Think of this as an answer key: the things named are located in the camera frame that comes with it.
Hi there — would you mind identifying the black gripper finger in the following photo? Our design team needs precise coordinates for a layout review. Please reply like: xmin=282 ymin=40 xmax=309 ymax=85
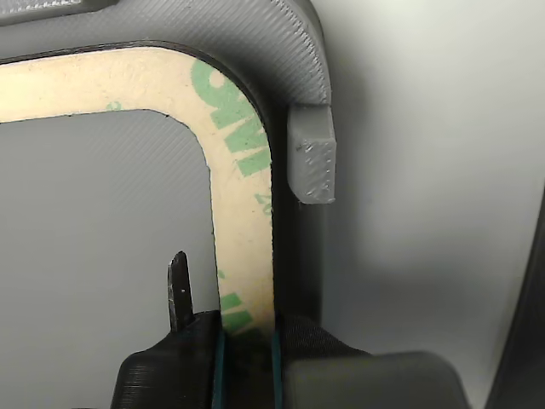
xmin=271 ymin=313 xmax=468 ymax=409
xmin=110 ymin=249 xmax=234 ymax=409

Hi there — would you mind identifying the beige adhesive tape backing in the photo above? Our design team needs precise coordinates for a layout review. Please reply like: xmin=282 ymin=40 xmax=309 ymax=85
xmin=0 ymin=40 xmax=282 ymax=342

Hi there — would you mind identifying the gray 3D-printed frame holder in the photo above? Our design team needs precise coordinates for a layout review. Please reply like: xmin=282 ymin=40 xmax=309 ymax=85
xmin=0 ymin=0 xmax=337 ymax=409

